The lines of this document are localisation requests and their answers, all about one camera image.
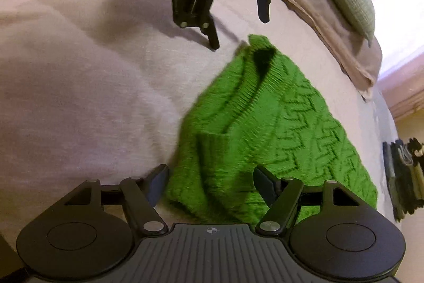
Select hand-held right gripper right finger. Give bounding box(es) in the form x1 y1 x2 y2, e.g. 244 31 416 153
253 165 362 235

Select pale beige linen duvet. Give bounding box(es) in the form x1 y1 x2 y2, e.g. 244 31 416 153
0 0 368 250

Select folded beige cloth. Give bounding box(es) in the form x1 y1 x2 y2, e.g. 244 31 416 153
275 0 383 101

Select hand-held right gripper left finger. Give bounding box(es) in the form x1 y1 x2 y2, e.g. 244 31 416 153
62 164 170 235

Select green knit sweater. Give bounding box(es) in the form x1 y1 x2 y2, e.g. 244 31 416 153
165 34 378 227

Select dark hanging clothes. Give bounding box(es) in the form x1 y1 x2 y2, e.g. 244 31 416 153
382 137 424 222

